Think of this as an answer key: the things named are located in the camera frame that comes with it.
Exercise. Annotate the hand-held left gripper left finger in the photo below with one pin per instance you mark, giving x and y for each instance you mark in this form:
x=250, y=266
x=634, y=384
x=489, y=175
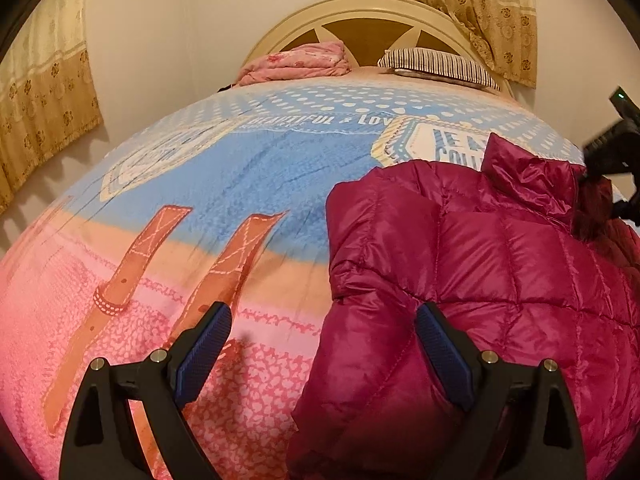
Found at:
x=206, y=344

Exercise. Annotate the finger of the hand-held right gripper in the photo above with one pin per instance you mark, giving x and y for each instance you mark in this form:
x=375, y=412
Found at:
x=627, y=207

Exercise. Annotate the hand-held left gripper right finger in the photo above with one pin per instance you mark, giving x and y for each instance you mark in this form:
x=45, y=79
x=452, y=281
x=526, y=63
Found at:
x=442, y=350

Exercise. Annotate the magenta puffer jacket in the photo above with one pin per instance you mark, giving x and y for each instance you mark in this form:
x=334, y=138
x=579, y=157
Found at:
x=475, y=260

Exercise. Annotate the pink and blue printed blanket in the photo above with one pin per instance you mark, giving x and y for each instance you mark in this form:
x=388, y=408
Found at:
x=200, y=185

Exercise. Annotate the beige floral curtain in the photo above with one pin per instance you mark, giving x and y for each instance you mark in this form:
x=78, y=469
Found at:
x=480, y=10
x=45, y=85

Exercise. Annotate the striped pillow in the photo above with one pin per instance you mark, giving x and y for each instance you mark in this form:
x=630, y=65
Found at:
x=440, y=65

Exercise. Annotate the cream wooden bed headboard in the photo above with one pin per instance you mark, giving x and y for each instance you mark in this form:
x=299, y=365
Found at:
x=370, y=12

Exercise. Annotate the pink folded quilt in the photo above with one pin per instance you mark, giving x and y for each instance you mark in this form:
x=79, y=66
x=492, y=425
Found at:
x=295, y=62

